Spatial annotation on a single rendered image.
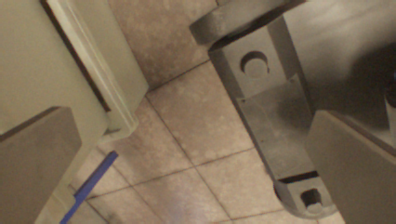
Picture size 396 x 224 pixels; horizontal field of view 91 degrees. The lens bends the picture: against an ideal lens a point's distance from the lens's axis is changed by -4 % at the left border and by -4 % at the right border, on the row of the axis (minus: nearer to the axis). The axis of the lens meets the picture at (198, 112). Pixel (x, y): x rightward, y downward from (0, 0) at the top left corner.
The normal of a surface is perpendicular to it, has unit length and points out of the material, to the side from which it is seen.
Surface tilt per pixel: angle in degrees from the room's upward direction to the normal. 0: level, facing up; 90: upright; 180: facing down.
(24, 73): 96
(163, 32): 0
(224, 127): 0
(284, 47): 45
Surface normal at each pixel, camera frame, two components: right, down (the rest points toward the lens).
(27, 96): 0.93, -0.29
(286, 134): -0.18, 0.47
